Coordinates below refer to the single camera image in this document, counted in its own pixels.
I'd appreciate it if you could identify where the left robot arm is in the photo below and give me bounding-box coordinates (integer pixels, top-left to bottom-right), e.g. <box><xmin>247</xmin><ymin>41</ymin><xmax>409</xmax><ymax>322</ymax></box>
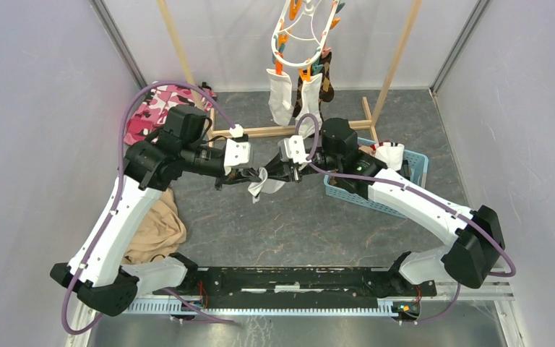
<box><xmin>50</xmin><ymin>106</ymin><xmax>251</xmax><ymax>317</ymax></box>

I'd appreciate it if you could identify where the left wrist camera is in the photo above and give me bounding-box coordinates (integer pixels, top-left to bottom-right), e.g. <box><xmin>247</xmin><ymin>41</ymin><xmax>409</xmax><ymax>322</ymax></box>
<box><xmin>223</xmin><ymin>124</ymin><xmax>253</xmax><ymax>175</ymax></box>

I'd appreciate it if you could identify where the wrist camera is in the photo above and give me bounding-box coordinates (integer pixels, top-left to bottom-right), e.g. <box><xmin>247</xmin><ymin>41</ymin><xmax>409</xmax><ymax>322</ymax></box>
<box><xmin>277</xmin><ymin>135</ymin><xmax>310</xmax><ymax>166</ymax></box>
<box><xmin>223</xmin><ymin>124</ymin><xmax>253</xmax><ymax>175</ymax></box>

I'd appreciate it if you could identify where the beige cloth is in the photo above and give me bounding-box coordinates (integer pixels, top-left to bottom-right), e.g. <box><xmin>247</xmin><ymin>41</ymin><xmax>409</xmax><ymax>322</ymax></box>
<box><xmin>121</xmin><ymin>188</ymin><xmax>187</xmax><ymax>265</ymax></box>

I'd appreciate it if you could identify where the white sock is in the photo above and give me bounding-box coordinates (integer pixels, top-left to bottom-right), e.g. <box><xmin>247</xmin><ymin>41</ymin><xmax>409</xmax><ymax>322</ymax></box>
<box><xmin>296</xmin><ymin>74</ymin><xmax>322</xmax><ymax>138</ymax></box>
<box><xmin>371</xmin><ymin>141</ymin><xmax>405</xmax><ymax>171</ymax></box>
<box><xmin>247</xmin><ymin>167</ymin><xmax>285</xmax><ymax>204</ymax></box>
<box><xmin>266</xmin><ymin>69</ymin><xmax>293</xmax><ymax>127</ymax></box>

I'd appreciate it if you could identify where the blue plastic basket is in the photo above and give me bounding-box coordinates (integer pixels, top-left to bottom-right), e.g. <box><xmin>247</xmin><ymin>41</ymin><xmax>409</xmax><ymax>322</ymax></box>
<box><xmin>324</xmin><ymin>137</ymin><xmax>429</xmax><ymax>219</ymax></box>

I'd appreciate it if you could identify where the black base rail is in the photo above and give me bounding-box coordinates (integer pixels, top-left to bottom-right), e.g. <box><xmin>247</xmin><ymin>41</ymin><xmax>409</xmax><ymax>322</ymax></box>
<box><xmin>152</xmin><ymin>265</ymin><xmax>436</xmax><ymax>310</ymax></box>

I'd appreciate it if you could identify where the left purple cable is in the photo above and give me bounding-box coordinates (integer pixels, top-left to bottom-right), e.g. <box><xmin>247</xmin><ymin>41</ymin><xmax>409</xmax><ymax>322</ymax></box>
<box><xmin>61</xmin><ymin>80</ymin><xmax>238</xmax><ymax>335</ymax></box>

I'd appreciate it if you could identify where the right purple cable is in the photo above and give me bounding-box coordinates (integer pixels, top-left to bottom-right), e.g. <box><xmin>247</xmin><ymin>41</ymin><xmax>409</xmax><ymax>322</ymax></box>
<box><xmin>295</xmin><ymin>113</ymin><xmax>517</xmax><ymax>324</ymax></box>

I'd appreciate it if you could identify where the pink camouflage cloth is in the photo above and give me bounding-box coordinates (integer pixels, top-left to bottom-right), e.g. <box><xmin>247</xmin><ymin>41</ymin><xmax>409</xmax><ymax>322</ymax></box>
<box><xmin>124</xmin><ymin>85</ymin><xmax>212</xmax><ymax>145</ymax></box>

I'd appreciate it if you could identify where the white plastic clip hanger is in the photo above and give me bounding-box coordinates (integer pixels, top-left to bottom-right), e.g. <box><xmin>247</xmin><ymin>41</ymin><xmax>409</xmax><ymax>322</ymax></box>
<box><xmin>270</xmin><ymin>1</ymin><xmax>345</xmax><ymax>81</ymax></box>

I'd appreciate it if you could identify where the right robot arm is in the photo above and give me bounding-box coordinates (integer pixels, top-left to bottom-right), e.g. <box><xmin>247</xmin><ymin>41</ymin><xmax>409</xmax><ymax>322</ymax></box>
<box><xmin>249</xmin><ymin>118</ymin><xmax>515</xmax><ymax>295</ymax></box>

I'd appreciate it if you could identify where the wooden drying rack frame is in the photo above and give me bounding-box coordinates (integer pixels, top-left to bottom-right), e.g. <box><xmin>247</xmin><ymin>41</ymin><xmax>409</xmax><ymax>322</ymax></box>
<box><xmin>156</xmin><ymin>0</ymin><xmax>423</xmax><ymax>148</ymax></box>

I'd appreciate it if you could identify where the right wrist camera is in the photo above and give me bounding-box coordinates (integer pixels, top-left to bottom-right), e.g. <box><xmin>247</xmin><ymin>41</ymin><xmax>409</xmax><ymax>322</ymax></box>
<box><xmin>277</xmin><ymin>135</ymin><xmax>310</xmax><ymax>166</ymax></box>

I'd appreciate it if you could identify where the purple cable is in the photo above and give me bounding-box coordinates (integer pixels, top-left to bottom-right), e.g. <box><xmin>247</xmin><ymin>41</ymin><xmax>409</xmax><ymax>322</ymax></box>
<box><xmin>295</xmin><ymin>113</ymin><xmax>517</xmax><ymax>324</ymax></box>
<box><xmin>61</xmin><ymin>80</ymin><xmax>238</xmax><ymax>335</ymax></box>

